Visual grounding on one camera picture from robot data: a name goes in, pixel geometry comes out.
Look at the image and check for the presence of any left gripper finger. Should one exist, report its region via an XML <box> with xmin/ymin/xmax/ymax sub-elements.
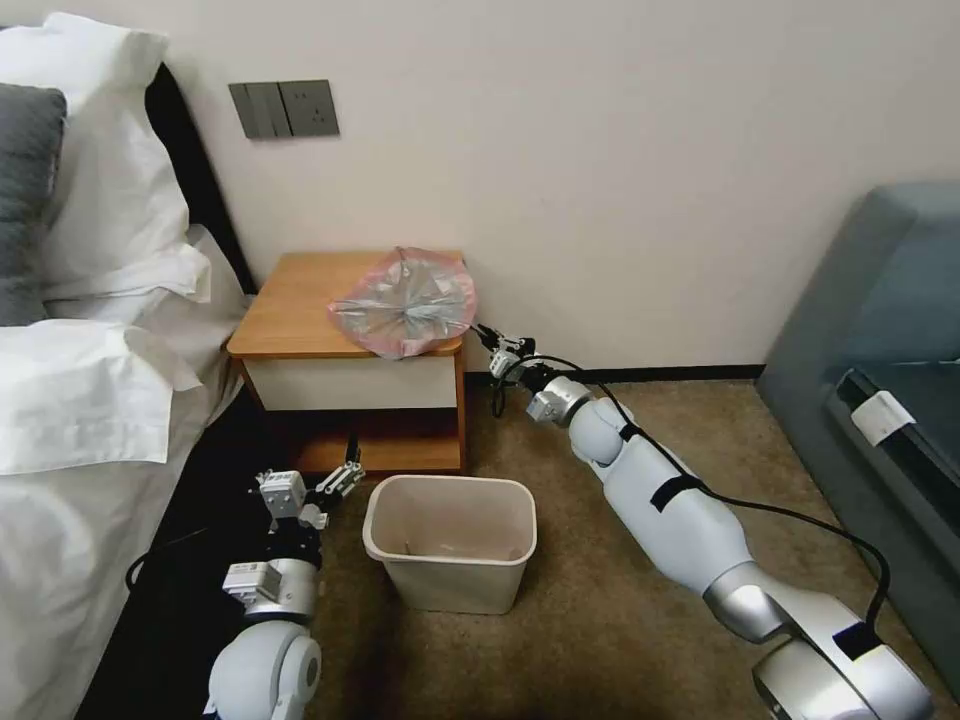
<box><xmin>299</xmin><ymin>433</ymin><xmax>369</xmax><ymax>528</ymax></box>
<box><xmin>249</xmin><ymin>470</ymin><xmax>279</xmax><ymax>534</ymax></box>

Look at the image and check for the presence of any flat white pillow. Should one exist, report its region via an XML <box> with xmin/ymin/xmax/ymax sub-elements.
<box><xmin>41</xmin><ymin>223</ymin><xmax>217</xmax><ymax>325</ymax></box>

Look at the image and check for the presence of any grey textured pillow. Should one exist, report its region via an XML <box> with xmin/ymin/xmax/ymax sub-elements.
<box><xmin>0</xmin><ymin>82</ymin><xmax>70</xmax><ymax>328</ymax></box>

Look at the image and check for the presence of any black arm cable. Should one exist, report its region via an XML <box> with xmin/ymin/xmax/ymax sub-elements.
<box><xmin>124</xmin><ymin>524</ymin><xmax>216</xmax><ymax>591</ymax></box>
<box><xmin>515</xmin><ymin>352</ymin><xmax>892</xmax><ymax>633</ymax></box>

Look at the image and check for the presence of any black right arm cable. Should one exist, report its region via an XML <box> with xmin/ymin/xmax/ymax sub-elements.
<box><xmin>515</xmin><ymin>352</ymin><xmax>892</xmax><ymax>633</ymax></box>

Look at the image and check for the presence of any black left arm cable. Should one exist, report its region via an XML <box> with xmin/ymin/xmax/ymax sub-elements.
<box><xmin>124</xmin><ymin>524</ymin><xmax>216</xmax><ymax>591</ymax></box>

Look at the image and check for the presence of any grey wall socket plate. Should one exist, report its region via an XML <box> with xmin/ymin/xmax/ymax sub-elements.
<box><xmin>278</xmin><ymin>78</ymin><xmax>341</xmax><ymax>139</ymax></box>

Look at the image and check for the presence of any large white pillow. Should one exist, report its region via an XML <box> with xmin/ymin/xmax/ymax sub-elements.
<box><xmin>0</xmin><ymin>10</ymin><xmax>193</xmax><ymax>303</ymax></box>

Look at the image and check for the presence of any grey-blue sofa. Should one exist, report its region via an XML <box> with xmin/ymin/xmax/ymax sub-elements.
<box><xmin>755</xmin><ymin>182</ymin><xmax>960</xmax><ymax>680</ymax></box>

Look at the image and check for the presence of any black bar with white label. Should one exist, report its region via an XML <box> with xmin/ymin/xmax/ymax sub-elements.
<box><xmin>823</xmin><ymin>365</ymin><xmax>960</xmax><ymax>544</ymax></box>

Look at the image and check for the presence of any wooden nightstand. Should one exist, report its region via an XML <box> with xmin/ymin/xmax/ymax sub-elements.
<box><xmin>226</xmin><ymin>251</ymin><xmax>469</xmax><ymax>476</ymax></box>

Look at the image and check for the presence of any beige plastic trash can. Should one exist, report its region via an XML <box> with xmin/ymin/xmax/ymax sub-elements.
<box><xmin>362</xmin><ymin>473</ymin><xmax>539</xmax><ymax>616</ymax></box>

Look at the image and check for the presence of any black bed base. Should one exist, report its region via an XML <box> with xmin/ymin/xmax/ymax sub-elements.
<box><xmin>74</xmin><ymin>389</ymin><xmax>363</xmax><ymax>720</ymax></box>

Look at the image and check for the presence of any grey wall switch plate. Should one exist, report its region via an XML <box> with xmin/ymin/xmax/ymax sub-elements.
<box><xmin>227</xmin><ymin>80</ymin><xmax>294</xmax><ymax>141</ymax></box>

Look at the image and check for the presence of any black padded headboard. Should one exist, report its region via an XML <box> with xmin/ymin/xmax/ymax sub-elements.
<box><xmin>143</xmin><ymin>62</ymin><xmax>261</xmax><ymax>295</ymax></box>

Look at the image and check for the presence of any pink transparent garbage bag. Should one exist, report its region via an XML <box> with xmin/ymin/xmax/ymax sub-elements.
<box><xmin>325</xmin><ymin>245</ymin><xmax>480</xmax><ymax>362</ymax></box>

